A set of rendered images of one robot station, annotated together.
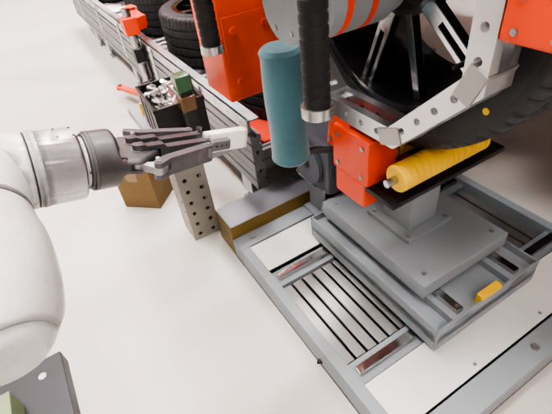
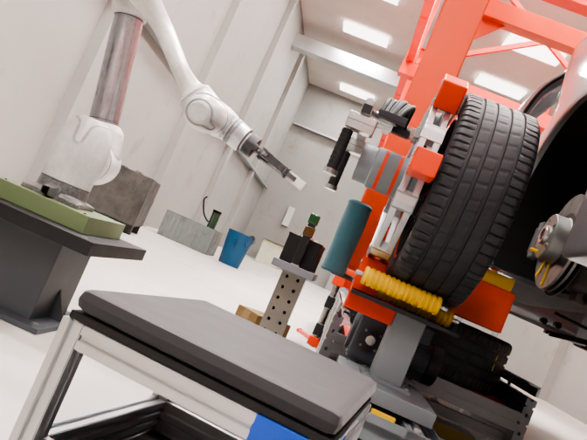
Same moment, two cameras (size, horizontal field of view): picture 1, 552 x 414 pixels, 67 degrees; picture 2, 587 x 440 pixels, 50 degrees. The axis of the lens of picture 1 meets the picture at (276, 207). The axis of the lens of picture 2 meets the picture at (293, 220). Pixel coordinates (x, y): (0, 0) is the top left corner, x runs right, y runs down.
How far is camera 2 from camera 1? 162 cm
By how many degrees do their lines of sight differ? 52
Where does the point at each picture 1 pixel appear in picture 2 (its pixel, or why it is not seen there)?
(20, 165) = (232, 119)
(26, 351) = (203, 112)
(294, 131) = (340, 245)
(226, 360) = not seen: hidden behind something
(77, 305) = not seen: hidden behind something
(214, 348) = not seen: hidden behind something
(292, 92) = (350, 222)
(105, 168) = (250, 140)
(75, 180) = (240, 134)
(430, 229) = (385, 382)
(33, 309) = (213, 107)
